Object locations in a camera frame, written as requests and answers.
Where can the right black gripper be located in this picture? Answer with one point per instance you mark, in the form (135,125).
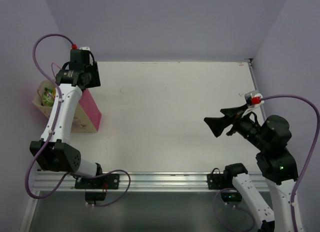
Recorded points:
(218,124)

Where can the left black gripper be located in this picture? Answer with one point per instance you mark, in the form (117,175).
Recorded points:
(95,74)

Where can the green Fox's candy bag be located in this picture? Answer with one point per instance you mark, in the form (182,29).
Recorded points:
(48,97)

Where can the pink paper bag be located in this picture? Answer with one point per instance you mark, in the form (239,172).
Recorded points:
(87,116)

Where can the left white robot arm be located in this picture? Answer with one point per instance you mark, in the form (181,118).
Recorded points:
(53,151)

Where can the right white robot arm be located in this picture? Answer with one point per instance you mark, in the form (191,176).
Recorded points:
(275,162)

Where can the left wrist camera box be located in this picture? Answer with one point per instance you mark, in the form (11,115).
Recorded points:
(85,48)

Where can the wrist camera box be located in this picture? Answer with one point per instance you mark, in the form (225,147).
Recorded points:
(253,99)
(85,48)

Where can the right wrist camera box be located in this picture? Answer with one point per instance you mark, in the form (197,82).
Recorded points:
(253,99)

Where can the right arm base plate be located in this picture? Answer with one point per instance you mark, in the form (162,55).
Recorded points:
(217,180)

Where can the aluminium mounting rail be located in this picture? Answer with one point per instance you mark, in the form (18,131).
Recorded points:
(143,182)

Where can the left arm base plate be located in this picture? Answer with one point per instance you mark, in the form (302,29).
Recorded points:
(107,182)

